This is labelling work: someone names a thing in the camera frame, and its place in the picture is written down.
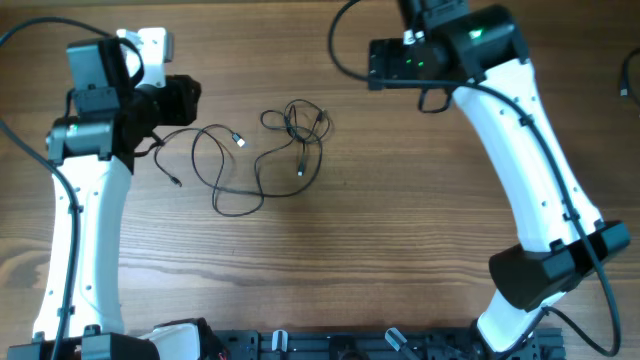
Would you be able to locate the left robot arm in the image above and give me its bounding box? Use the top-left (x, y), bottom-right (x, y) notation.
top-left (8, 28), bottom-right (219, 359)

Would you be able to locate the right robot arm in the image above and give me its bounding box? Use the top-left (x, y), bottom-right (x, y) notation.
top-left (369, 1), bottom-right (630, 357)

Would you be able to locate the right camera black cable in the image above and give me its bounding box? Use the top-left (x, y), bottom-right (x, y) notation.
top-left (327, 0), bottom-right (623, 359)

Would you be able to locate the camera black cable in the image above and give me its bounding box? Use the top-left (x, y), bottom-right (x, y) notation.
top-left (0, 16), bottom-right (114, 360)
top-left (327, 0), bottom-right (623, 359)

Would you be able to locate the left camera black cable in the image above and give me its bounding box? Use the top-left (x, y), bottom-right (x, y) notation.
top-left (0, 16), bottom-right (114, 360)

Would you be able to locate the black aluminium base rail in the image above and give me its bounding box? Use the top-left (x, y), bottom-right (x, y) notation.
top-left (209, 327), bottom-right (566, 360)

